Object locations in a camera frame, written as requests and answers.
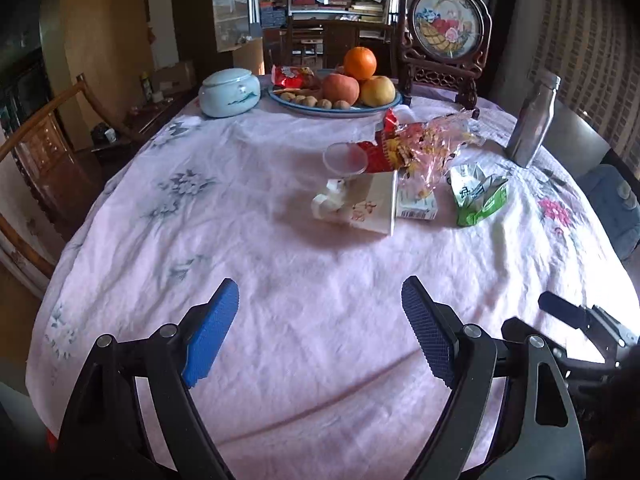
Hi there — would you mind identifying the green tissue packet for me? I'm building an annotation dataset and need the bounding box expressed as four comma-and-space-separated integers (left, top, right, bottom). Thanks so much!
448, 165, 509, 226

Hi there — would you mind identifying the small white box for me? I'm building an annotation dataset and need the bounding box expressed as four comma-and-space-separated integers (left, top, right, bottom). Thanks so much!
396, 190, 438, 221

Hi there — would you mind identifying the clear candy wrapper bag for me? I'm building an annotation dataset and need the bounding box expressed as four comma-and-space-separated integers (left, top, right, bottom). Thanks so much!
395, 110, 484, 200

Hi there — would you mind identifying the white paper carton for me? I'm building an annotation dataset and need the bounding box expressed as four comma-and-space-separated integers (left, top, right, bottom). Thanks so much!
347, 171, 397, 236

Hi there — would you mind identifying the red snack wrapper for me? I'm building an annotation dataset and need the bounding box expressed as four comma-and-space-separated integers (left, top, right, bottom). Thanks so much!
357, 110, 413, 174

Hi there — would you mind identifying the white tissue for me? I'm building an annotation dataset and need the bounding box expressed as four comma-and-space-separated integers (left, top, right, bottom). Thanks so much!
310, 179, 349, 224

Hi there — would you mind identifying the clear plastic cup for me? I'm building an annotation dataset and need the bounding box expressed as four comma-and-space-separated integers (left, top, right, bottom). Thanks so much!
322, 143, 368, 178

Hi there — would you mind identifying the blue seat cushion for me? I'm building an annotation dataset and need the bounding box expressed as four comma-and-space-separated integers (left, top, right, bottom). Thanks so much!
578, 164, 639, 260

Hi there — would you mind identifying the stainless steel bottle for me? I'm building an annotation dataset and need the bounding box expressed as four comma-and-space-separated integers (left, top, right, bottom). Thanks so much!
506, 68, 561, 168

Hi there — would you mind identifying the wooden armchair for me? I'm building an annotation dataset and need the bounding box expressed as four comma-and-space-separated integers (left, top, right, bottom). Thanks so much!
1, 74, 145, 242

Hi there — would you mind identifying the pink floral tablecloth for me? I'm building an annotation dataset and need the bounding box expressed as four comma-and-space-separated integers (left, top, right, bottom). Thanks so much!
26, 99, 639, 479

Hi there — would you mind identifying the yellow pear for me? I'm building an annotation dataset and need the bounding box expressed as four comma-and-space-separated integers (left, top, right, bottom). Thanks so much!
360, 76, 396, 107

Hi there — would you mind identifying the carved wooden embroidery screen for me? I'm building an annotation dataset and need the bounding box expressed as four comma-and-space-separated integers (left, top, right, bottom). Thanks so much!
396, 0, 492, 110

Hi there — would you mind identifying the red apple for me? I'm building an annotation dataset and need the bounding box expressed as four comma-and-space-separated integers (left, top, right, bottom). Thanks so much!
321, 73, 360, 105

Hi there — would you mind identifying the orange fruit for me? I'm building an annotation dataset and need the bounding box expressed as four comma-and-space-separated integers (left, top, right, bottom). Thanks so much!
343, 47, 378, 81

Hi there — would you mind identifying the light blue ceramic jar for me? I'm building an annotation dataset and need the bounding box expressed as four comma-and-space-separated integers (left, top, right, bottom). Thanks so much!
198, 68, 262, 118

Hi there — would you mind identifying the red snack packet on plate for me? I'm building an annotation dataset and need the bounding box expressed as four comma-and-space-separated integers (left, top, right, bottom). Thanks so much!
271, 65, 320, 89

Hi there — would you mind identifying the blue rimmed fruit plate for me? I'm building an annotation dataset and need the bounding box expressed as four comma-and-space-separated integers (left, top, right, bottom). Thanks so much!
267, 66, 401, 118

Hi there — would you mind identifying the glass display cabinet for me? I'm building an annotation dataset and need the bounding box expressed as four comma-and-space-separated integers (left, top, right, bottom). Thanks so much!
213, 0, 258, 52

